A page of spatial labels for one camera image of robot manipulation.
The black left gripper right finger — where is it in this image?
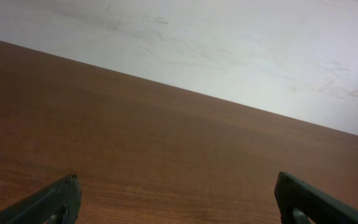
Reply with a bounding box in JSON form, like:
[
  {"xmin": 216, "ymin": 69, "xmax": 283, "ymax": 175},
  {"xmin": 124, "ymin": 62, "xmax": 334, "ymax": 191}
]
[{"xmin": 274, "ymin": 172, "xmax": 358, "ymax": 224}]

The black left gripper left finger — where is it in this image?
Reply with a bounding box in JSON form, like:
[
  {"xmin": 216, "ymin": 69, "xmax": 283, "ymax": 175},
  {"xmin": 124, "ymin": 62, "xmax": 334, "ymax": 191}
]
[{"xmin": 0, "ymin": 174, "xmax": 81, "ymax": 224}]

